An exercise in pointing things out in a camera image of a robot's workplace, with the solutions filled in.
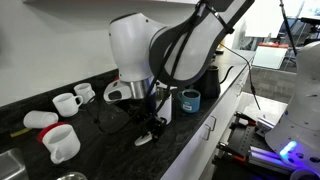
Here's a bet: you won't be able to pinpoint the metal cabinet handle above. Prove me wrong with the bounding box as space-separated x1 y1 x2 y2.
236 81 245 98
207 115 218 132
201 123 212 141

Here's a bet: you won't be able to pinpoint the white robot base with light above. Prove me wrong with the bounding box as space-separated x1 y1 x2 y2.
264 41 320 180

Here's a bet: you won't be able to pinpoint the white upper cabinet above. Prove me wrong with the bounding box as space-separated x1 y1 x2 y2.
22 0 201 6

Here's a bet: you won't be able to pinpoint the steel sink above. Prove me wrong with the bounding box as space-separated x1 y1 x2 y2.
0 147 29 180

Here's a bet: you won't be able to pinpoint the round metal strainer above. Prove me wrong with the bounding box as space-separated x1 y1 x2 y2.
54 171 88 180

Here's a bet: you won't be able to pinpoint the white background table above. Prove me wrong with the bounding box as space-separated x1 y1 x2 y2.
251 44 288 70

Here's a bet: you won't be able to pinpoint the black tripod pole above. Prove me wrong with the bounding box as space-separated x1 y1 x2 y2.
279 0 299 58

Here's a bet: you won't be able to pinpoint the aluminium extrusion rails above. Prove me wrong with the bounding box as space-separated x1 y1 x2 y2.
248 146 291 174

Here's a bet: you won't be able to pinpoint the blue ceramic mug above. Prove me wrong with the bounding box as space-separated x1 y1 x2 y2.
176 88 202 114

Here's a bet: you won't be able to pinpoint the dark box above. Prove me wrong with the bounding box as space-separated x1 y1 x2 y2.
213 109 301 180

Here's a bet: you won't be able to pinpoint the white mug with red rim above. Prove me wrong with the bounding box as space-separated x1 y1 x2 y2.
36 121 82 165

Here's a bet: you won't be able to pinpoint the white cabinet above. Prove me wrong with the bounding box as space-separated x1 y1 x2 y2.
22 0 201 6
159 66 254 180

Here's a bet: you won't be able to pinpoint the black gooseneck kettle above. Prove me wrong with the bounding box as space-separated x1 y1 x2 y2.
194 64 234 100

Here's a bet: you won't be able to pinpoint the yellow flat stick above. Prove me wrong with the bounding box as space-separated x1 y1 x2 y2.
9 127 33 138

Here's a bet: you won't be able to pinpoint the white lower cabinet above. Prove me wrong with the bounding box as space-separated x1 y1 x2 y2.
159 66 254 180

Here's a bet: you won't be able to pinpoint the small white mug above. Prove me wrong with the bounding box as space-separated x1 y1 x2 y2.
52 92 84 118
73 82 97 105

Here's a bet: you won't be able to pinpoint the thin black cable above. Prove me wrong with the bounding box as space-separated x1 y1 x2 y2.
221 44 262 111

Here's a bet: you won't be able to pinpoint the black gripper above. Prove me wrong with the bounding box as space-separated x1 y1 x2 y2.
134 95 168 143

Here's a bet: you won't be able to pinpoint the black clamp with orange tip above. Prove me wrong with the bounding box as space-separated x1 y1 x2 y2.
216 141 249 164
233 110 258 127

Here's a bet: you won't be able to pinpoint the plain white cup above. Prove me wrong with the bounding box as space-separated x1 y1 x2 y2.
22 110 60 130

